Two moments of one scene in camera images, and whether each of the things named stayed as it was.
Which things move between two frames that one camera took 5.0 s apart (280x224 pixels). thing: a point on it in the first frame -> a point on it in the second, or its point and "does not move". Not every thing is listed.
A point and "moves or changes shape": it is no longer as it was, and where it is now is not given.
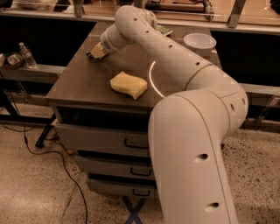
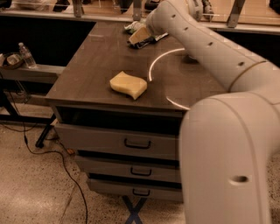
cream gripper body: x=108 y=40 -> x=151 y=22
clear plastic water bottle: x=28 y=56 does not move
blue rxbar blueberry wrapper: x=88 y=54 moves or changes shape
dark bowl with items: x=11 y=60 does not move
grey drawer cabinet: x=101 y=108 does not move
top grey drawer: x=104 y=139 does not move
